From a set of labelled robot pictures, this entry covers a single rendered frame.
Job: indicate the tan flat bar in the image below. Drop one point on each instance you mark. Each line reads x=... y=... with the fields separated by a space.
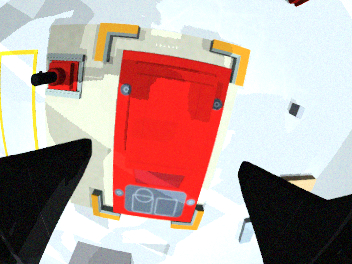
x=305 y=182

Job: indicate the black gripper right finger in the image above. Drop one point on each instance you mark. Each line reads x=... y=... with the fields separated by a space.
x=292 y=226

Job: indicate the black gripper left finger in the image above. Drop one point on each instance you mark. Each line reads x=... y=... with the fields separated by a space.
x=35 y=188

